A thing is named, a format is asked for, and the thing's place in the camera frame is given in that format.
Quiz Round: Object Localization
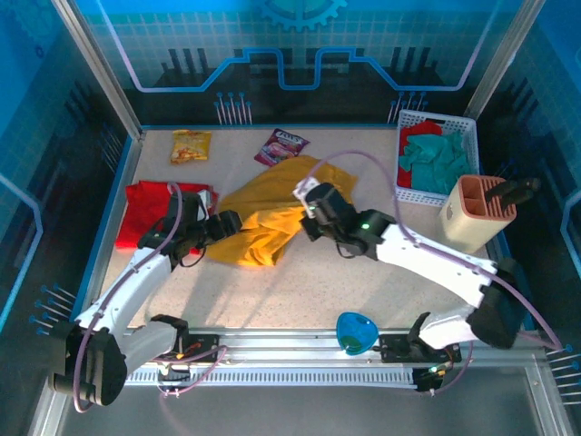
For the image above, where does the beige knife block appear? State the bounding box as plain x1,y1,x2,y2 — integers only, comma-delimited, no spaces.
438,173,518,254

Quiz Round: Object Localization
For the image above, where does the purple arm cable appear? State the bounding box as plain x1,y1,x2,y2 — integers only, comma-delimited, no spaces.
72,181,228,414
308,151,566,397

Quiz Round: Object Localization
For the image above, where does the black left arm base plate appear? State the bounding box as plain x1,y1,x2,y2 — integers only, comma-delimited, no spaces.
172,332,222,364

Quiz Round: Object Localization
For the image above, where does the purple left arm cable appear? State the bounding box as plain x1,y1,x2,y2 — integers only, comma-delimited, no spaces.
72,181,228,414

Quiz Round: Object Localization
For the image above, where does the aluminium frame post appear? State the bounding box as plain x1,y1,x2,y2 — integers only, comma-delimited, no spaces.
462,0,546,122
50,0,145,140

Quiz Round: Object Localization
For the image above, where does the black-handled knife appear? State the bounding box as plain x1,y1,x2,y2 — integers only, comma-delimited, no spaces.
492,176,542,196
485,188,536,206

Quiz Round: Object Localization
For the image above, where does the white slotted cable duct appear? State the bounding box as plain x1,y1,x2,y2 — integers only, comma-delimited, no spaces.
124,366,419,388

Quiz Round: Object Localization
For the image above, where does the red folded t-shirt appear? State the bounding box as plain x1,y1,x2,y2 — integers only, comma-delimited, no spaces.
113,180,220,250

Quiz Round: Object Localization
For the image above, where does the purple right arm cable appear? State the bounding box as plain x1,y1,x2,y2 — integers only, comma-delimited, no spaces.
308,151,566,397

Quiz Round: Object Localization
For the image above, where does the teal t-shirt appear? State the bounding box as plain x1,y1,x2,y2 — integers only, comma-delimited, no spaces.
399,130,473,194

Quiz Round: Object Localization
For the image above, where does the red crumpled t-shirt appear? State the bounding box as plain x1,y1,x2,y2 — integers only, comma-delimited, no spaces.
396,120,444,190

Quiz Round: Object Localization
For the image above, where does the yellow t-shirt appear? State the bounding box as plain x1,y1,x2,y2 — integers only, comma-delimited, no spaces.
206,154,359,268

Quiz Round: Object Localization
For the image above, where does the purple candy bag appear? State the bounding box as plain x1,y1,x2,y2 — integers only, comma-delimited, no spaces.
252,128,311,168

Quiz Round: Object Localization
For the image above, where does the aluminium mounting rail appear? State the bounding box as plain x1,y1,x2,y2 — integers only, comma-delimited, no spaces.
122,324,553,367

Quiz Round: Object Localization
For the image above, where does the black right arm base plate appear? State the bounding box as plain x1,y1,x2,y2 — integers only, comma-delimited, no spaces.
379,333,463,364

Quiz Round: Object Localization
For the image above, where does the white plastic basket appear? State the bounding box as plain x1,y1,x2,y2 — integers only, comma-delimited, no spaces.
393,108,481,208

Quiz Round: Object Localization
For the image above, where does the black connector box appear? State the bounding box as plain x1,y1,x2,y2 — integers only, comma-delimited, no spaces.
156,362,192,383
413,364,455,394

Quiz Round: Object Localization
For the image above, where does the yellow snack bag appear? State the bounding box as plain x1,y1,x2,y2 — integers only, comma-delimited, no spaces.
170,129,213,165

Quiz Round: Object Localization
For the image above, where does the blue plastic bowl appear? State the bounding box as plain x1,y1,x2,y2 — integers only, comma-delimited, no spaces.
335,311,379,356

